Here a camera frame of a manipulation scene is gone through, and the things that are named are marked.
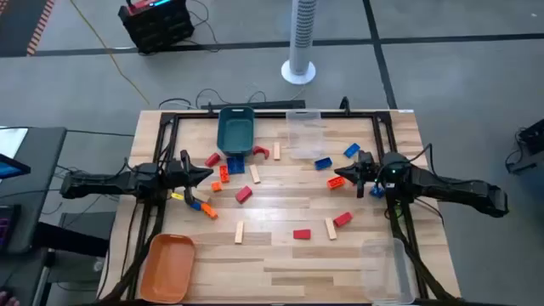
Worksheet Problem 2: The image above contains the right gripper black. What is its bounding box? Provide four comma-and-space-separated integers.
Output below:
334, 150, 386, 199

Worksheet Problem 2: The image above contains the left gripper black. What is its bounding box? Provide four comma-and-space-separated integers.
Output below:
166, 149, 214, 206

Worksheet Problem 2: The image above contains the large blue studded brick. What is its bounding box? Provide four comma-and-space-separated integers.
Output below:
226, 156, 246, 175

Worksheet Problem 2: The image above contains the teal plastic bin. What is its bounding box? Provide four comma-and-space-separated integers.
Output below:
216, 105, 257, 156

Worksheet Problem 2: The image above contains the clear labelled plastic bin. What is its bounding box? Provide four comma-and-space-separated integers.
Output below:
285, 109, 326, 161

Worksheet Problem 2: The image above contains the black power strip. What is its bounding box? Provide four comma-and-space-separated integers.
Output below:
201, 99, 307, 111

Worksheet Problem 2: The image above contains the orange plastic bin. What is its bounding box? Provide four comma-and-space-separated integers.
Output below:
139, 233, 197, 304

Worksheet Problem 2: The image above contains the white tower fan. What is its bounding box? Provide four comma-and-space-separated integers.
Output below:
280, 0, 317, 86

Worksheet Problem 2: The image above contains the black equipment crate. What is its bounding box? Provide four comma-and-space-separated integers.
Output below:
117, 0, 196, 55

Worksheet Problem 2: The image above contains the dark side desk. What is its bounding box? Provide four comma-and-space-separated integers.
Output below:
0, 126, 68, 256

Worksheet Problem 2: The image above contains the red electronic device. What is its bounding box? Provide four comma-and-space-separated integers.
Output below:
126, 0, 174, 15

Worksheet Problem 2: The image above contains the black equipment cart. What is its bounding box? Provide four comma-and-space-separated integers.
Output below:
505, 118, 544, 175

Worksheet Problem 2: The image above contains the lit tablet screen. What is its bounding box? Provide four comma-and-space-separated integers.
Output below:
0, 152, 31, 179

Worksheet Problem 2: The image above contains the white paper sheet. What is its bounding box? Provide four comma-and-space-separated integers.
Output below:
0, 127, 29, 159

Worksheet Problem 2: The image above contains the backlit keyboard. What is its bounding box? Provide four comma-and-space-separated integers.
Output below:
0, 203, 22, 255

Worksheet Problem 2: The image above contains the person's hand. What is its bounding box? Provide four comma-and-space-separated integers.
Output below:
0, 290, 21, 306

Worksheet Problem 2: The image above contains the hazard striped floor mat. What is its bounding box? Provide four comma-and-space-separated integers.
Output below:
0, 0, 56, 58

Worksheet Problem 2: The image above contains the black table frame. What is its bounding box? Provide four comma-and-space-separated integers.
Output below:
125, 109, 430, 301

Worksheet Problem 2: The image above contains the yellow hanging cord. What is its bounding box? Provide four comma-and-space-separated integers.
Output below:
69, 0, 150, 106

